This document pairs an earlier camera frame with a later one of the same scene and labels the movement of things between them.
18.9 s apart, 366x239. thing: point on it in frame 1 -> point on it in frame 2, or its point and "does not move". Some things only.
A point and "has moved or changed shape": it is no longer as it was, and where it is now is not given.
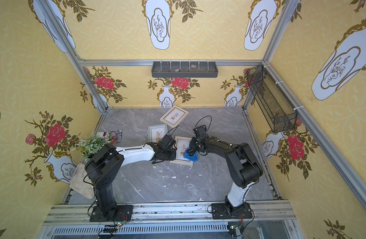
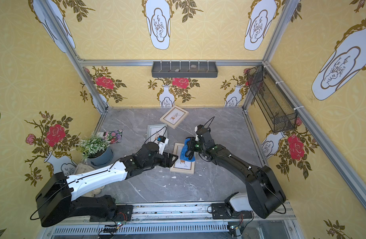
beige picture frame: [174, 117] does not move
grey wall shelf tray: [184, 69] does not move
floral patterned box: [114, 136] does not move
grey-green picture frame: [156, 132] does not move
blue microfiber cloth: [194, 158] has moved or changed shape
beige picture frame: [181, 143] has moved or changed shape
